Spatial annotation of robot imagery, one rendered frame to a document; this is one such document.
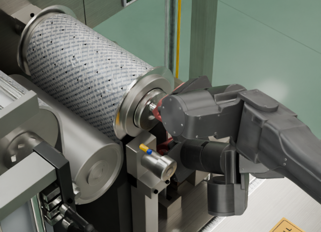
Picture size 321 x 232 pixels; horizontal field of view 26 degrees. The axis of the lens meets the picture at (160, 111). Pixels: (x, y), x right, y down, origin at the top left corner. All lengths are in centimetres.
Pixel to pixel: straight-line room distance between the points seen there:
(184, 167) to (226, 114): 35
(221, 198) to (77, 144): 27
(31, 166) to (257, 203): 74
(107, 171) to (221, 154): 20
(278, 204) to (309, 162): 66
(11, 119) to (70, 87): 32
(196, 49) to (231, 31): 107
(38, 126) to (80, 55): 23
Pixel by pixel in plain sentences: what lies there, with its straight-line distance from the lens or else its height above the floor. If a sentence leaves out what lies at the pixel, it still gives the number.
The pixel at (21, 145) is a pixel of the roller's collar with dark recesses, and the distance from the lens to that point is 99.
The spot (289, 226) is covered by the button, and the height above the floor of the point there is 92.
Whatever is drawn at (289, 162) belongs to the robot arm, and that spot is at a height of 143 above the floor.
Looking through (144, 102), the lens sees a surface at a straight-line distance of 115.
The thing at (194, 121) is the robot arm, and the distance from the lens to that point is 93.
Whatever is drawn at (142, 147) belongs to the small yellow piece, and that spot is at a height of 123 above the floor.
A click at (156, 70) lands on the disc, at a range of 116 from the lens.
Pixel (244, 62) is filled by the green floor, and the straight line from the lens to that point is 319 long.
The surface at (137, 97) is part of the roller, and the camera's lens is 114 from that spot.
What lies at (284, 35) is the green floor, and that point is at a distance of 337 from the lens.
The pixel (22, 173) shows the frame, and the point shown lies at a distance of 86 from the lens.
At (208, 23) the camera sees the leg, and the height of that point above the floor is 72.
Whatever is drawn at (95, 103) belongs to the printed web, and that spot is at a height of 126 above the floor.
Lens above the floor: 209
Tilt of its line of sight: 45 degrees down
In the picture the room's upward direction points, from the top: straight up
